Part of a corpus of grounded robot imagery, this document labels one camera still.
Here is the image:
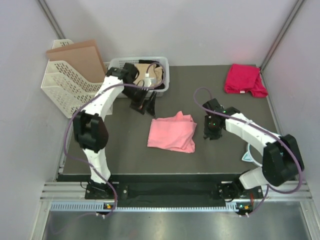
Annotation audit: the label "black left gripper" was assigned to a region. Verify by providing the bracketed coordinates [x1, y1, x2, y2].
[122, 84, 158, 119]

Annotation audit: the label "pink t shirt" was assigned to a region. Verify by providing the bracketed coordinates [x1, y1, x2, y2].
[147, 111, 197, 154]

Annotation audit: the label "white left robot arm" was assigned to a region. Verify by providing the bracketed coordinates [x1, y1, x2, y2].
[72, 61, 161, 200]

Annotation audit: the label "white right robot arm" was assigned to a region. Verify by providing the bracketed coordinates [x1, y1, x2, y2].
[202, 98, 305, 198]

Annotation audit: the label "black garment in basket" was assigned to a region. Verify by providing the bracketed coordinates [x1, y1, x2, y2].
[138, 58, 170, 94]

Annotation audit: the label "beige folded garment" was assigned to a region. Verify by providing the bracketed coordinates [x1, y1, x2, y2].
[133, 63, 162, 85]

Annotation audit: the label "teal cat ear headphones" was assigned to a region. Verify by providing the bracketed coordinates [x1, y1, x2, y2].
[241, 143, 263, 167]

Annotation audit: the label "red t shirt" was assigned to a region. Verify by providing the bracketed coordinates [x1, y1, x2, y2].
[224, 64, 268, 98]

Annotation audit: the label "white plastic basket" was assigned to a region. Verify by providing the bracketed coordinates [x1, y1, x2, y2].
[104, 56, 170, 97]

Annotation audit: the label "brown cardboard folder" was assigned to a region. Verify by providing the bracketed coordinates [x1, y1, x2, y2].
[46, 39, 106, 83]

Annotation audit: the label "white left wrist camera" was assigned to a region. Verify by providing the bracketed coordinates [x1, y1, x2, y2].
[137, 73, 157, 90]

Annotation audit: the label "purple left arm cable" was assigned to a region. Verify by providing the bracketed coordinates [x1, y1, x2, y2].
[62, 61, 168, 218]

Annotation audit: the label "slotted cable duct rail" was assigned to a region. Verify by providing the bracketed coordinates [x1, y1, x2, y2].
[49, 201, 253, 213]

